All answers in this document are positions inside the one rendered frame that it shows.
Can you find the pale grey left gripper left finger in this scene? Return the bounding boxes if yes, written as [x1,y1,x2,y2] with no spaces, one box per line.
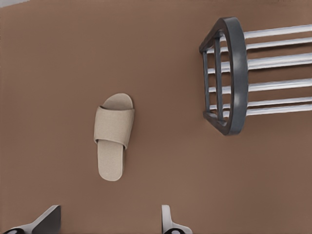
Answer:
[0,205,61,234]

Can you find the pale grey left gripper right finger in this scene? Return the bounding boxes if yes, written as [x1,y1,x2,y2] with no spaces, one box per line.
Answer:
[161,205,192,234]

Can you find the grey shoe rack silver bars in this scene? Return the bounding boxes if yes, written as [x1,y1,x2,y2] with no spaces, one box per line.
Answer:
[198,17,312,137]

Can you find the beige slipper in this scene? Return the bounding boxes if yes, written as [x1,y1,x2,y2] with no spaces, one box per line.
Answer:
[94,92,136,182]

